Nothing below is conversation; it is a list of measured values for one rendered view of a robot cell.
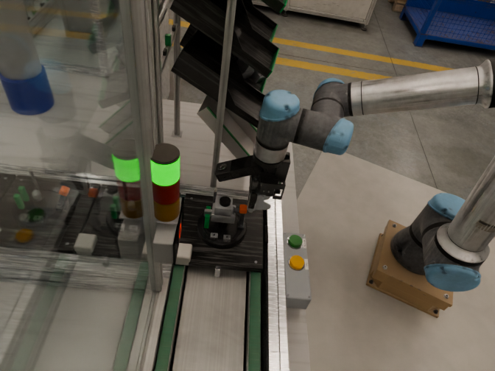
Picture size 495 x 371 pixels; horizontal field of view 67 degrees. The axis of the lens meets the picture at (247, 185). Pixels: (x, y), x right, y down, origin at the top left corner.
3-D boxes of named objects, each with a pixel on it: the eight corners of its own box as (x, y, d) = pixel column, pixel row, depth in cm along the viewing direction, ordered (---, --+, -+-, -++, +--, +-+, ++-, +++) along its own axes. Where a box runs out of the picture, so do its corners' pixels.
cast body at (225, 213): (235, 211, 105) (237, 195, 100) (233, 224, 102) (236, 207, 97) (205, 208, 105) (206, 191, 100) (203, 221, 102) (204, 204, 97)
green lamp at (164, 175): (181, 167, 67) (182, 146, 64) (177, 188, 64) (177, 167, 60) (153, 164, 67) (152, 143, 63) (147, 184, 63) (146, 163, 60)
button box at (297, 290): (300, 245, 116) (306, 233, 111) (306, 310, 101) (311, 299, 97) (278, 242, 115) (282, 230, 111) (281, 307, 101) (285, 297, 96)
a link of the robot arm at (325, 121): (357, 105, 80) (307, 92, 81) (354, 135, 72) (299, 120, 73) (345, 135, 86) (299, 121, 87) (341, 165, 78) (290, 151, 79)
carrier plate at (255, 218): (261, 205, 118) (263, 201, 117) (261, 272, 102) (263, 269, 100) (185, 196, 116) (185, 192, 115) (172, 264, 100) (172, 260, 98)
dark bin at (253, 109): (264, 103, 115) (279, 87, 110) (257, 128, 106) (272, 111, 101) (185, 48, 108) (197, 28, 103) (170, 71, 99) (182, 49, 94)
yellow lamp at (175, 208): (181, 203, 74) (181, 186, 71) (177, 223, 71) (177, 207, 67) (155, 200, 74) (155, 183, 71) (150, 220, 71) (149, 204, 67)
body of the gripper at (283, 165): (281, 202, 93) (291, 168, 84) (246, 199, 92) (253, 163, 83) (280, 180, 98) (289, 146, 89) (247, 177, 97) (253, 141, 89)
